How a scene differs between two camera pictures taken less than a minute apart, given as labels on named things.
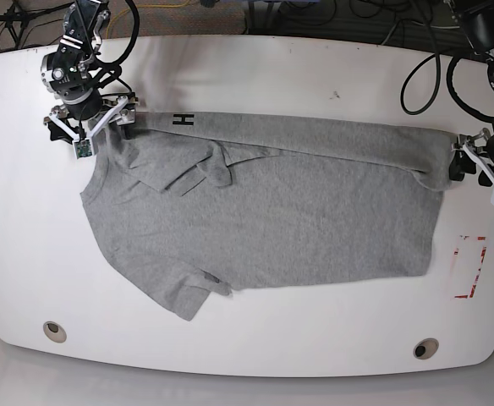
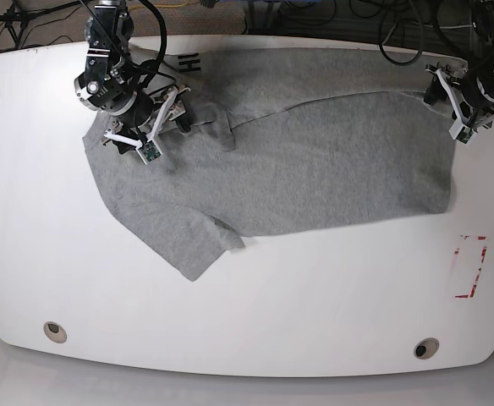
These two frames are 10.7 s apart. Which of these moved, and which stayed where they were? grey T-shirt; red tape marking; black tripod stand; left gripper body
Moved: left gripper body; grey T-shirt
Stayed: black tripod stand; red tape marking
